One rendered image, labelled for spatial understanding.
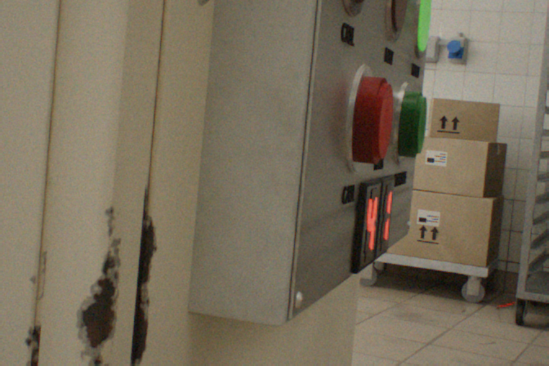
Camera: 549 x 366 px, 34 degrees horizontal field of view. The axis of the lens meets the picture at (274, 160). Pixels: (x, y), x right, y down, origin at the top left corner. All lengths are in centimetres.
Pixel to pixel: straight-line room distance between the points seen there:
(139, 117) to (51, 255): 4
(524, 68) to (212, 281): 421
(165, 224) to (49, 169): 4
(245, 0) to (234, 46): 1
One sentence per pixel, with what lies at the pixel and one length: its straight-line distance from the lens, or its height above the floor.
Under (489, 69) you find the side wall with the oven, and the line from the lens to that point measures 447.
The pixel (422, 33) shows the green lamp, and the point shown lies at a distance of 43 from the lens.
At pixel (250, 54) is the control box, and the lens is 25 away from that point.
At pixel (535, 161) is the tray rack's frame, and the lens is 363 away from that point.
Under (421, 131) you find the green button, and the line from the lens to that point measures 41.
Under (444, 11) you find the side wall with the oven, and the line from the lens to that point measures 456.
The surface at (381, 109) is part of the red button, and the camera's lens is 30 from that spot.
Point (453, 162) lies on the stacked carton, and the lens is 408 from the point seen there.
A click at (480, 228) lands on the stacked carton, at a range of 402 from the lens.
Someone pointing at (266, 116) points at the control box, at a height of 76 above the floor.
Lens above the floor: 76
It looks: 3 degrees down
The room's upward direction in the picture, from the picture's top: 5 degrees clockwise
